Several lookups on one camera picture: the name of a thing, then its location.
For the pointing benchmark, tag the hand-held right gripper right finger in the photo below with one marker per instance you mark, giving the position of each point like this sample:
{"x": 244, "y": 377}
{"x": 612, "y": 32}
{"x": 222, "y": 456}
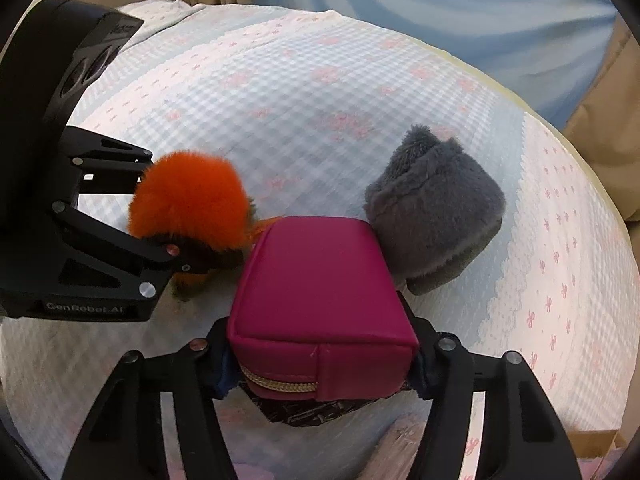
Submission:
{"x": 421, "y": 374}

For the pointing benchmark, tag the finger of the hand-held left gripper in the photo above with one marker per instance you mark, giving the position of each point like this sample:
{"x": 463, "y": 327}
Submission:
{"x": 112, "y": 147}
{"x": 125, "y": 237}

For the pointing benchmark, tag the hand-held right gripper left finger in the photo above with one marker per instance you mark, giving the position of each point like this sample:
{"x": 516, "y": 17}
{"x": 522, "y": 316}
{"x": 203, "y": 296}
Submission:
{"x": 226, "y": 376}

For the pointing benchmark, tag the orange fluffy plush toy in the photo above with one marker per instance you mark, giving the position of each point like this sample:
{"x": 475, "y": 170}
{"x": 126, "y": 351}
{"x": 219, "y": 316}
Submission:
{"x": 187, "y": 195}

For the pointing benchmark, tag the magenta zip pouch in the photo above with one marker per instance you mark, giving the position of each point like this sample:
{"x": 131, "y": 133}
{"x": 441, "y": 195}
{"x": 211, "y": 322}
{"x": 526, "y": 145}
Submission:
{"x": 320, "y": 290}

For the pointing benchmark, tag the dark patterned flat item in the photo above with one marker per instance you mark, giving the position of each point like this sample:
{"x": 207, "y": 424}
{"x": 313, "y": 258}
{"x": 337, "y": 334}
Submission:
{"x": 300, "y": 414}

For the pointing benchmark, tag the grey furry pouch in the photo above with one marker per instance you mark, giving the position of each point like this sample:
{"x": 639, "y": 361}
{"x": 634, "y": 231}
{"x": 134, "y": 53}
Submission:
{"x": 435, "y": 210}

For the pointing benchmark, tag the brown cardboard piece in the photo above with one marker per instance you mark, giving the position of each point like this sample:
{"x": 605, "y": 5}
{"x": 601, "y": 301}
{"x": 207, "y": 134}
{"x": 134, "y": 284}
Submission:
{"x": 595, "y": 444}

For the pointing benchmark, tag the checked blanket with pink bows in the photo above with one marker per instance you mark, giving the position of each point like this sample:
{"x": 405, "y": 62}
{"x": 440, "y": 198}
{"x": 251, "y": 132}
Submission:
{"x": 300, "y": 110}

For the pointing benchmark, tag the tan cloth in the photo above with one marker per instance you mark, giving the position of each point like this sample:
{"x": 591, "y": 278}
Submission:
{"x": 607, "y": 110}

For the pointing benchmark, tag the blue striped cloth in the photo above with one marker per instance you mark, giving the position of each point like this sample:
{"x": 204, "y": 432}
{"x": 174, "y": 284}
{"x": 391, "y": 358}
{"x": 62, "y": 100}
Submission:
{"x": 425, "y": 15}

